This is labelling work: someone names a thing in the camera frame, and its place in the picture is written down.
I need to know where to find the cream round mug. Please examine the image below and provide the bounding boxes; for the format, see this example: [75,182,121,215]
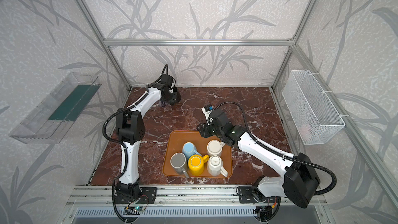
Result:
[207,140,225,157]

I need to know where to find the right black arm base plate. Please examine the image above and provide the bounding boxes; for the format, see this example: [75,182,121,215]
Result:
[236,186,280,204]

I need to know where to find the clear plastic wall bin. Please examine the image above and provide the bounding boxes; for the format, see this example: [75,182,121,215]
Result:
[9,72,102,144]

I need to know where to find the brown rectangular tray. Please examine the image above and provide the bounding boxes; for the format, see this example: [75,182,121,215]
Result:
[162,131,233,178]

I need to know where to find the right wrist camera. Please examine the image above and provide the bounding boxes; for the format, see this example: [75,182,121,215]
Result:
[202,105,214,125]

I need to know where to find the grey mug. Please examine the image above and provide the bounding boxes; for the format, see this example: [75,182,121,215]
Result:
[170,152,189,178]

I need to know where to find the aluminium front rail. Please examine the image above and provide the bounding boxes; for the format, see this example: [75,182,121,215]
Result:
[64,184,328,207]

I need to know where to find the light blue mug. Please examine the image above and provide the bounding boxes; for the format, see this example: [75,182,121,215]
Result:
[182,142,201,160]

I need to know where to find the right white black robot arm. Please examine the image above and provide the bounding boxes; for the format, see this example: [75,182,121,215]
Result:
[197,103,337,208]

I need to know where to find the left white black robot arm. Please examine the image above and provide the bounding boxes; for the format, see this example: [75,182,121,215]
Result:
[102,64,181,199]

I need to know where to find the white wire mesh basket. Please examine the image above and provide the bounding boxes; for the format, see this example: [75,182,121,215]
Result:
[282,69,346,145]

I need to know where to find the yellow mug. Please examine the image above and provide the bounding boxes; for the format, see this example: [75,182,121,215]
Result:
[188,155,209,176]

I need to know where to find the green circuit board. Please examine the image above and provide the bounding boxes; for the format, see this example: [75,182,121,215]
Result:
[125,206,147,214]

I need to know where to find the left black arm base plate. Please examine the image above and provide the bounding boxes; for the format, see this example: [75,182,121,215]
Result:
[115,187,158,205]

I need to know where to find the white faceted mug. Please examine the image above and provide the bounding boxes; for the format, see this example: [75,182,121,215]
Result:
[207,155,229,177]

